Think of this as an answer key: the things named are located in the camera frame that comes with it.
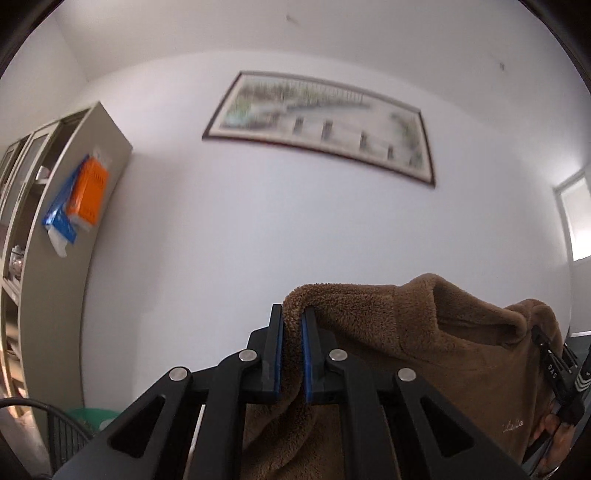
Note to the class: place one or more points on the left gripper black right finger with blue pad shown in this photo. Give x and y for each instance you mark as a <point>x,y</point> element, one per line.
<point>395,425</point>

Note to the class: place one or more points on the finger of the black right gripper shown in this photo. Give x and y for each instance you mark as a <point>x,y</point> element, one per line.
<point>565,375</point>

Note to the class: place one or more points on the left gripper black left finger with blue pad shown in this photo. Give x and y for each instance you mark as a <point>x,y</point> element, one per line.
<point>188,424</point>

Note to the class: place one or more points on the brown fleece sweater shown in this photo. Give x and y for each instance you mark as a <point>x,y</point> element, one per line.
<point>481,357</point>

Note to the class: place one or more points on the green flower pattern disc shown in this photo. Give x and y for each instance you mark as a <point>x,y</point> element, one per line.
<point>94,419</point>

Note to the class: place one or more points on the black chair at left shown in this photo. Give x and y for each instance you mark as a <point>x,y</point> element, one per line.
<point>65,436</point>

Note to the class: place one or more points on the orange and blue packet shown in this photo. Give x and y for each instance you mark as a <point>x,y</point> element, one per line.
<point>78,202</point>

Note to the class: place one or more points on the framed landscape painting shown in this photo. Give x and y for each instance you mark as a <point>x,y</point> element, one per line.
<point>325,117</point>

